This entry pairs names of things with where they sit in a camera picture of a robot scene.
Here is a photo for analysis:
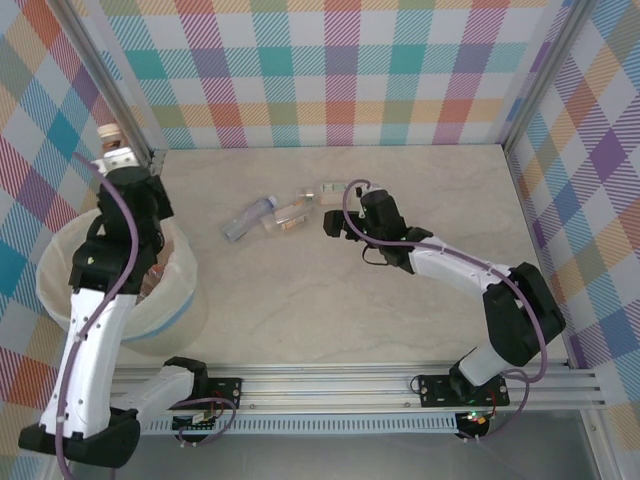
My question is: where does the clear bottle orange white label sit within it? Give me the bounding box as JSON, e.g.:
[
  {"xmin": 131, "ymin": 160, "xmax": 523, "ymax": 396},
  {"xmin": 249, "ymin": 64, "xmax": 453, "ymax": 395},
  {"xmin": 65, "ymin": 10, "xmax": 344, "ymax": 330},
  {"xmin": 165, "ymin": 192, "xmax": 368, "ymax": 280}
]
[{"xmin": 260, "ymin": 203, "xmax": 317, "ymax": 234}]

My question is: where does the clear bottle blue cap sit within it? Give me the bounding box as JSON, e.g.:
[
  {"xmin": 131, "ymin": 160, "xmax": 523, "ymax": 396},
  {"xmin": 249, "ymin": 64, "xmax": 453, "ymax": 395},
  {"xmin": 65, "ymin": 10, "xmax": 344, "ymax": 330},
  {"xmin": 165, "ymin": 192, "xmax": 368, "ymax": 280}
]
[{"xmin": 220, "ymin": 195, "xmax": 280, "ymax": 244}]

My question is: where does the white round bin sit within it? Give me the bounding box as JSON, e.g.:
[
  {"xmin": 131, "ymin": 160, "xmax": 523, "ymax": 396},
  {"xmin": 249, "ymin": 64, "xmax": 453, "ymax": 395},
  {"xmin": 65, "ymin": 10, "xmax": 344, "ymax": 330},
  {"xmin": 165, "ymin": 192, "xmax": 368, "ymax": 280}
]
[{"xmin": 35, "ymin": 207, "xmax": 210, "ymax": 357}]

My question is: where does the green circuit board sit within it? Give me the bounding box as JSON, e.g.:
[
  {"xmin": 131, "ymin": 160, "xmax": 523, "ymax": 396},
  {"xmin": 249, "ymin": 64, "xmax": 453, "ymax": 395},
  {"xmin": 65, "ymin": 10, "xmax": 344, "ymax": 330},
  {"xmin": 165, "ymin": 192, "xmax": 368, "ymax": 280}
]
[{"xmin": 172, "ymin": 410, "xmax": 221, "ymax": 432}]

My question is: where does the small lit circuit board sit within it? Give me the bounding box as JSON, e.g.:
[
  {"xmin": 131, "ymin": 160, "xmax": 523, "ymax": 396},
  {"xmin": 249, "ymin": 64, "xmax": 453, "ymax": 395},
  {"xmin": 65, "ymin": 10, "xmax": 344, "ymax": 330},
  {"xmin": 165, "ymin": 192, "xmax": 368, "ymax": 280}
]
[{"xmin": 459, "ymin": 409, "xmax": 494, "ymax": 427}]

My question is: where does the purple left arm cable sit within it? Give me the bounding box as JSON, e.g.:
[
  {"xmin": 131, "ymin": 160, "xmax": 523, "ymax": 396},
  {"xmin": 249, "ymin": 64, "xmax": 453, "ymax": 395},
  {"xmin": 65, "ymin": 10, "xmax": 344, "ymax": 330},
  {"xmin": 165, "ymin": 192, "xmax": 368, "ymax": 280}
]
[{"xmin": 54, "ymin": 152, "xmax": 142, "ymax": 479}]

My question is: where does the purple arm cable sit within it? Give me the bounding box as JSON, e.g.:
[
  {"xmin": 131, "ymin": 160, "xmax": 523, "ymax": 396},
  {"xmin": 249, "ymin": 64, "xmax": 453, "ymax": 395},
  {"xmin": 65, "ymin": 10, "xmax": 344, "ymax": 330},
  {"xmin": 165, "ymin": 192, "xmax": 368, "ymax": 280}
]
[
  {"xmin": 342, "ymin": 179, "xmax": 549, "ymax": 444},
  {"xmin": 54, "ymin": 152, "xmax": 142, "ymax": 479}
]

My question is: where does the aluminium frame post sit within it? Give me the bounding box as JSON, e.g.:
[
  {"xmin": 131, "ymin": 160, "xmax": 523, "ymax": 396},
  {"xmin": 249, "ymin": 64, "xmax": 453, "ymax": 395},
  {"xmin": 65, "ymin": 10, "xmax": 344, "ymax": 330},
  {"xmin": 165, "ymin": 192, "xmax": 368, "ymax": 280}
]
[
  {"xmin": 499, "ymin": 0, "xmax": 599, "ymax": 151},
  {"xmin": 58, "ymin": 0, "xmax": 169, "ymax": 169}
]

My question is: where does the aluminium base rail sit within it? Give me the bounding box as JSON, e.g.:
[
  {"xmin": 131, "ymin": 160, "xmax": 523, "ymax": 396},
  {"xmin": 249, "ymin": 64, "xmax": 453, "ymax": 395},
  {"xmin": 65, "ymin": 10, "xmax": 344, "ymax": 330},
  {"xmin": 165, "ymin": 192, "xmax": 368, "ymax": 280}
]
[{"xmin": 112, "ymin": 360, "xmax": 609, "ymax": 414}]

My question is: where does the white perforated cable tray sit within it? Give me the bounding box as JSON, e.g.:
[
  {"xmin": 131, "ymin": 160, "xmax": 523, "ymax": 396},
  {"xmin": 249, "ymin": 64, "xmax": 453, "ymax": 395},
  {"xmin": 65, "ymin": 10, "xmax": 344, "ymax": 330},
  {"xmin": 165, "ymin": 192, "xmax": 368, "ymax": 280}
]
[{"xmin": 144, "ymin": 416, "xmax": 461, "ymax": 436}]

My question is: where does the thin purple cable loop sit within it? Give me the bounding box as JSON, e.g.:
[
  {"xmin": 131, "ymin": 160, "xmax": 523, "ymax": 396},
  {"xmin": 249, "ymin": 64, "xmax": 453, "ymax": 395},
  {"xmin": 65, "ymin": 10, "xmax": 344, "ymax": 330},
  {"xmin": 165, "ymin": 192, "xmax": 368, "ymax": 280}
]
[{"xmin": 174, "ymin": 394, "xmax": 239, "ymax": 449}]

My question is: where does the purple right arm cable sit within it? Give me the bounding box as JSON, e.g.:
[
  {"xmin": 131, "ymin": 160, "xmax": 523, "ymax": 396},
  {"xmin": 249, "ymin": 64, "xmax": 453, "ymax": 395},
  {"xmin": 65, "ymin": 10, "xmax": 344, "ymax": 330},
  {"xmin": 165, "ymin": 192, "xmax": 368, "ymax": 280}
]
[{"xmin": 342, "ymin": 179, "xmax": 549, "ymax": 444}]

